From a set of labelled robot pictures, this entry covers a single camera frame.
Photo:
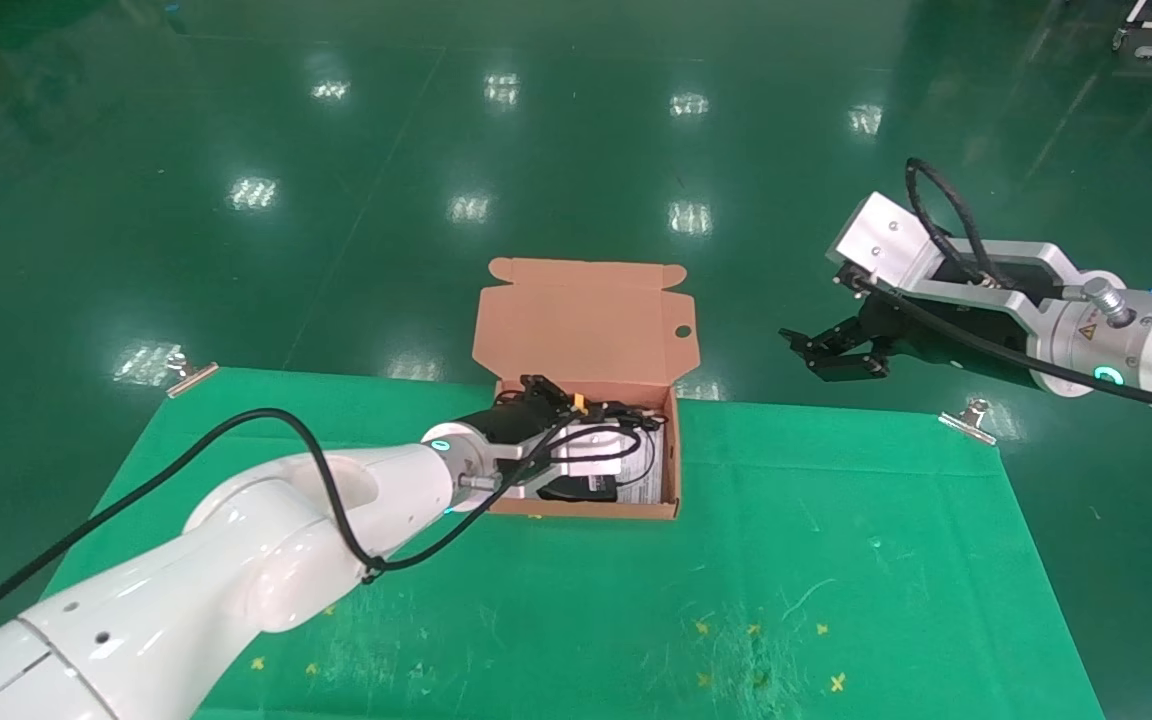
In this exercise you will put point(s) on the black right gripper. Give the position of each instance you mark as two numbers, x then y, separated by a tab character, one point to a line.
911	325

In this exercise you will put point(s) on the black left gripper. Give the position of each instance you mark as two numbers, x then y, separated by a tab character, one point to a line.
506	425

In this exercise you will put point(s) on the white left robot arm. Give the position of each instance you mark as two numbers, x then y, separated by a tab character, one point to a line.
236	560

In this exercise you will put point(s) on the open brown cardboard box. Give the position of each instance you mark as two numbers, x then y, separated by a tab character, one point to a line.
576	330

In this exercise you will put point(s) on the silver binder clip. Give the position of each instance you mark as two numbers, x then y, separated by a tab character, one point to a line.
191	377
966	422

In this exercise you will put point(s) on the green table mat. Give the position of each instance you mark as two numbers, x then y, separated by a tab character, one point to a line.
736	580

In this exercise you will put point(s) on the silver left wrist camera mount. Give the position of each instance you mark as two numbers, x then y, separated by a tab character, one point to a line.
596	442

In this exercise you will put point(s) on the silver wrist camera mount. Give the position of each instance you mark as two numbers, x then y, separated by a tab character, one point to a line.
596	442
881	240

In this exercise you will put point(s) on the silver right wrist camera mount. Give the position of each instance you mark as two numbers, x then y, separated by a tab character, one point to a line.
881	240

